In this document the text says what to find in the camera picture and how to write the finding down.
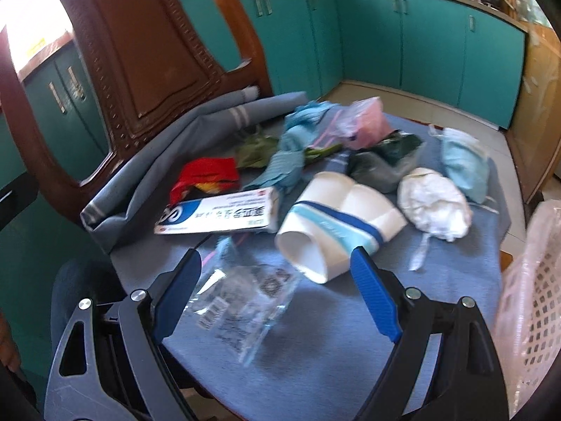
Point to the white toothpaste box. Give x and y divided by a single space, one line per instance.
254 210

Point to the teal waffle cloth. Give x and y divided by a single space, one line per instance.
319 115

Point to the red snack wrapper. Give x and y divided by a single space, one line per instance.
209 175

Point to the teal kitchen cabinets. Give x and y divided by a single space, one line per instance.
448 51

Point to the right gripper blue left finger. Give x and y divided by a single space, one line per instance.
171 292

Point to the clear plastic bag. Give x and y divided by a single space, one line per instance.
237 299

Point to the pink lined laundry basket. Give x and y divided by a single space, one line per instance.
526 333

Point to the light blue face mask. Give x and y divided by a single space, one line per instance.
466 162

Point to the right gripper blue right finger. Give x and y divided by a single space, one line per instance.
381 291

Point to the green vegetable leaf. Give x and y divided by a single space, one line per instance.
258 151

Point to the brown wooden chair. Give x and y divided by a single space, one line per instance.
148 66

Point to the silver green foil packet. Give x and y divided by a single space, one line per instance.
383 165

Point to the white tissue wad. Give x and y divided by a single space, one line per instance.
434 204

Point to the pink plastic bag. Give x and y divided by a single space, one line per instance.
363 124

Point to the crushed white paper cup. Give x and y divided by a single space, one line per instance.
333 216

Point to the blue striped tablecloth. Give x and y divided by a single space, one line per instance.
321 359

